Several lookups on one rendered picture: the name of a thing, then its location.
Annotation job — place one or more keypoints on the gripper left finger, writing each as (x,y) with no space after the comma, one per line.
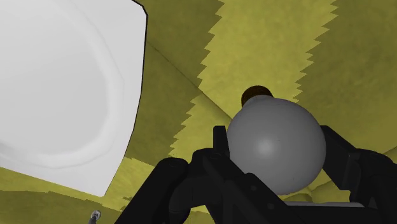
(198,173)

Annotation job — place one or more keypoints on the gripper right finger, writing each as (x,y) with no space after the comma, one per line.
(356,167)

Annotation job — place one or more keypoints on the grey light bulb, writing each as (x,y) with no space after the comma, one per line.
(274,145)

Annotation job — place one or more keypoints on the small silver metal utensil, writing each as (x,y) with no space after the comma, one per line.
(94,216)

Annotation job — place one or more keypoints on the white square plate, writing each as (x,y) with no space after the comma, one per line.
(62,86)

